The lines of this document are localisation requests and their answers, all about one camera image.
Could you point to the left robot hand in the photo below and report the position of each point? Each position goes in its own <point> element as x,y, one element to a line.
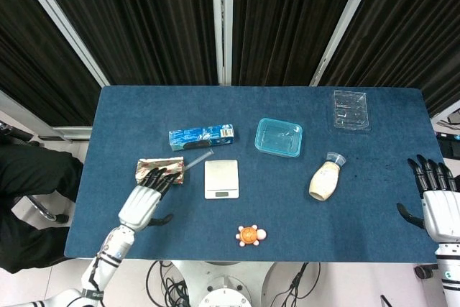
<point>138,206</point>

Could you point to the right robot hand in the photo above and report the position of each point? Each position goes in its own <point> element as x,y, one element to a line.
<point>442,213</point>

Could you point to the brown snack packet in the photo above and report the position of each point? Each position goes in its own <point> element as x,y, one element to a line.
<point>158,163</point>

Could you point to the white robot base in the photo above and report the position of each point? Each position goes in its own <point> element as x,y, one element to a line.
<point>224,294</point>

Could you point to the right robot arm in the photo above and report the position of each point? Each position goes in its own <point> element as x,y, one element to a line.
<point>449,271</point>

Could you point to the small white kitchen scale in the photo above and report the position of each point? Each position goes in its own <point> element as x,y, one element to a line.
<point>221,175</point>

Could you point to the black caster wheel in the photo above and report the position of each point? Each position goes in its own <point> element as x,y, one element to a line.
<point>424,271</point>

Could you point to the clear plastic straw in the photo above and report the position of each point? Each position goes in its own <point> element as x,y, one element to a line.
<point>198,160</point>

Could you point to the blue cookie box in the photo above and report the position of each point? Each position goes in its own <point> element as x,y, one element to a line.
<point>201,137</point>

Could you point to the blue felt table cloth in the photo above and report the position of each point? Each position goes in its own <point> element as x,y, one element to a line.
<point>143,105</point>

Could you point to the person in black clothes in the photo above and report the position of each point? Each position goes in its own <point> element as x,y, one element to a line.
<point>28,177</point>

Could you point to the orange turtle toy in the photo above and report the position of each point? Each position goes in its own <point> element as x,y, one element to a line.
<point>248,235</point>

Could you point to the cream bottle with clear cap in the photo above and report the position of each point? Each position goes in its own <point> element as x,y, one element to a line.
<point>325,181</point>

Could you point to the clear plastic blister tray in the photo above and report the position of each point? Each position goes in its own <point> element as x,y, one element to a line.
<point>349,113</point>

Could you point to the teal-rimmed clear plastic container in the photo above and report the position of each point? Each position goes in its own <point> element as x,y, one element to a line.
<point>278,138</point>

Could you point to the black pleated curtain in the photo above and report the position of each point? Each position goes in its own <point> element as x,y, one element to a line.
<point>287,16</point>
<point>413,34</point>
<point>143,16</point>
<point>36,69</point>

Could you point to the white frame base rail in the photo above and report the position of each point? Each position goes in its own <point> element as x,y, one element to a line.
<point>64,132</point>

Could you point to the white frame post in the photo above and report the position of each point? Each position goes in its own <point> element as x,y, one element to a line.
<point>64,26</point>
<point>344,23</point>
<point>223,34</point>

